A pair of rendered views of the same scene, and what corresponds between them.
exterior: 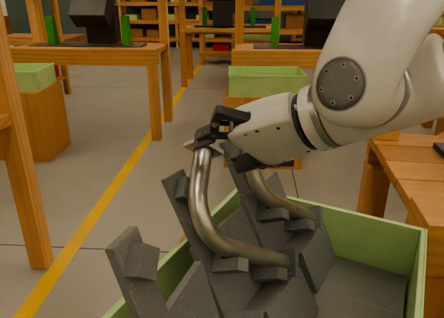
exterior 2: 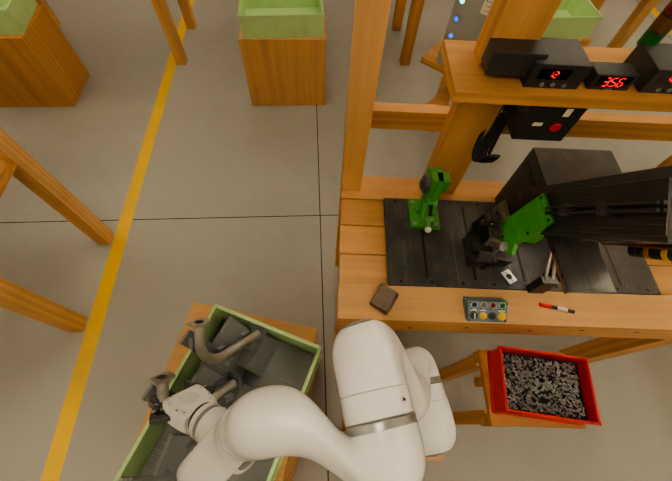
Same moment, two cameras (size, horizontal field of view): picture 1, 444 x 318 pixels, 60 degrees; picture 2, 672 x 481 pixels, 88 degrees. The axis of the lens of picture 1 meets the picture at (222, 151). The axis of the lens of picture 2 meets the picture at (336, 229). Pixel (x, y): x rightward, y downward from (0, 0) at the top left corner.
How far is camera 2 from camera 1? 97 cm
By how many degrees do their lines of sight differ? 38
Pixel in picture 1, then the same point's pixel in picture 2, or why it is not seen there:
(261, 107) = (174, 420)
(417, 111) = not seen: hidden behind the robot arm
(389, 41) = not seen: outside the picture
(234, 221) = (199, 378)
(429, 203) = (346, 292)
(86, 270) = (144, 242)
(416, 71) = not seen: hidden behind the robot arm
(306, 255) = (251, 367)
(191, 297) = (169, 455)
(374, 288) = (294, 368)
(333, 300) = (269, 381)
